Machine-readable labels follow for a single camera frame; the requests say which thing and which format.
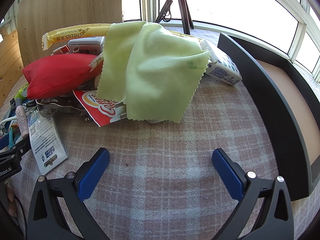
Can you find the person's left hand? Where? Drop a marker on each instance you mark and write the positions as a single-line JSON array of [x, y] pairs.
[[11, 197]]

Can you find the white window frame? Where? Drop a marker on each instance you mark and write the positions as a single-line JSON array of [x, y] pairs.
[[303, 10]]

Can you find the white card packaging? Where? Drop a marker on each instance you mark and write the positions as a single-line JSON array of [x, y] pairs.
[[45, 142]]

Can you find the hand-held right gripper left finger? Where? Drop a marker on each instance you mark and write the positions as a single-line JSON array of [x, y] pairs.
[[93, 173]]

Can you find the clear plastic box white label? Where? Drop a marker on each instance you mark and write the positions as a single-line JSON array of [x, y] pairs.
[[87, 45]]

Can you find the blue clothespin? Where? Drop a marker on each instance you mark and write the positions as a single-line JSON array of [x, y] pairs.
[[11, 136]]

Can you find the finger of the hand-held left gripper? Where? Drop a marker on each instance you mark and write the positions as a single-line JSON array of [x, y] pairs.
[[17, 147]]

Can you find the red fabric pouch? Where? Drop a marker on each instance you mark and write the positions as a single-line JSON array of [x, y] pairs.
[[60, 75]]

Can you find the light wooden board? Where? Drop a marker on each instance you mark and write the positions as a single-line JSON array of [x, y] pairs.
[[62, 5]]

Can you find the black tray container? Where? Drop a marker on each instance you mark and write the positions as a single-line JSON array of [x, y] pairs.
[[287, 110]]

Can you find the metal eyelash curler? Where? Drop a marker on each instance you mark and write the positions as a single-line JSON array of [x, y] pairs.
[[65, 107]]

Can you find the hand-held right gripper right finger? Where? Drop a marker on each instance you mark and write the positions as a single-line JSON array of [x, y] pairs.
[[227, 175]]

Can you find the pink white small tube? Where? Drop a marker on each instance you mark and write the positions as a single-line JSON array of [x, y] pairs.
[[21, 120]]

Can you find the light green cloth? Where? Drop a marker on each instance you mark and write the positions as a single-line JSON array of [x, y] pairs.
[[150, 67]]

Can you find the black tripod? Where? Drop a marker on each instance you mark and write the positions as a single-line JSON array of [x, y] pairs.
[[185, 10]]

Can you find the dotted tissue pack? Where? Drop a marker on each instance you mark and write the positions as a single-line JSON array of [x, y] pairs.
[[222, 72]]

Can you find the red white coffee packet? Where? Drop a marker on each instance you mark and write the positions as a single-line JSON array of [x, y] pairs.
[[100, 110]]

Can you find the yellow pencil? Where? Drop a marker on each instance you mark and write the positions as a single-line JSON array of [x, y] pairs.
[[75, 32]]

